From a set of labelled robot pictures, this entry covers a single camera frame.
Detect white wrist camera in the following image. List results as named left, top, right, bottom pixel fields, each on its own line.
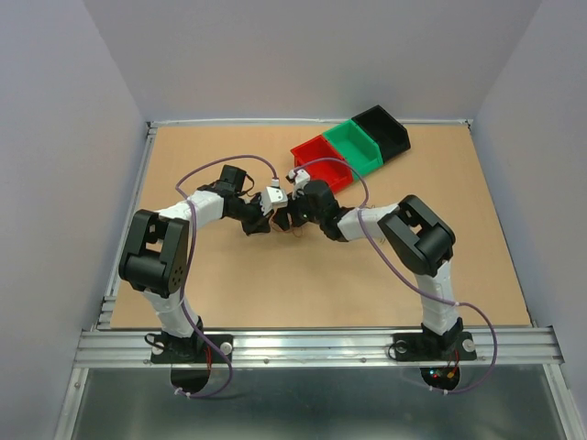
left=286, top=168, right=311, bottom=199
left=260, top=186, right=288, bottom=216

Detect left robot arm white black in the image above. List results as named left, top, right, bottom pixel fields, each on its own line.
left=118, top=165, right=287, bottom=363

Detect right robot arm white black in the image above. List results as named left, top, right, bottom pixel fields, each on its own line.
left=273, top=181, right=476, bottom=362

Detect aluminium mounting rail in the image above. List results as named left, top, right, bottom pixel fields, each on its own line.
left=73, top=326, right=564, bottom=369

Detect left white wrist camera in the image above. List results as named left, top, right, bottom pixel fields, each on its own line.
left=260, top=186, right=288, bottom=216

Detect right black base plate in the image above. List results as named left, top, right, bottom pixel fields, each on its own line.
left=388, top=332, right=477, bottom=362

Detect black plastic bin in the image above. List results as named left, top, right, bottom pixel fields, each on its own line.
left=351, top=104, right=411, bottom=163

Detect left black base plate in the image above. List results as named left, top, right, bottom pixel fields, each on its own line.
left=144, top=332, right=233, bottom=366

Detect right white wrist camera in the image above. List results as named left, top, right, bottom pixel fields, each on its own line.
left=286, top=168, right=311, bottom=199

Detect green plastic bin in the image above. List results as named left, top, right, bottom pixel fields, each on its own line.
left=323, top=119, right=383, bottom=181

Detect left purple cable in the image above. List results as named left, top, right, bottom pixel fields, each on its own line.
left=175, top=154, right=234, bottom=401

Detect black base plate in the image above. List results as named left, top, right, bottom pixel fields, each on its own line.
left=388, top=332, right=477, bottom=362
left=144, top=332, right=233, bottom=366

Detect red plastic bin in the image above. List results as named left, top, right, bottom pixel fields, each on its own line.
left=291, top=135, right=353, bottom=193

